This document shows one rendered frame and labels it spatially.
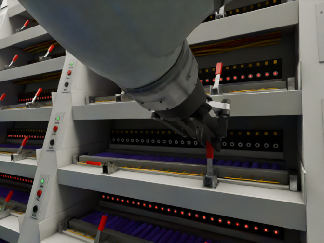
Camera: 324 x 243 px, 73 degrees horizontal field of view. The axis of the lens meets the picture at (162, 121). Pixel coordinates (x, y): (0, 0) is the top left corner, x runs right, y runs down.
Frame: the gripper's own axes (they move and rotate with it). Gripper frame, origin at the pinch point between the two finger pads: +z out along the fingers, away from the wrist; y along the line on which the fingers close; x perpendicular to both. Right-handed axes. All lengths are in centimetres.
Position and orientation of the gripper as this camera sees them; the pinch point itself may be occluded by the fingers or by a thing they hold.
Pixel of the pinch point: (210, 139)
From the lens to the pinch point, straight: 45.5
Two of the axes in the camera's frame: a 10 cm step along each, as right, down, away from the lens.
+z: 4.4, 4.2, 7.9
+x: 1.9, -9.1, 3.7
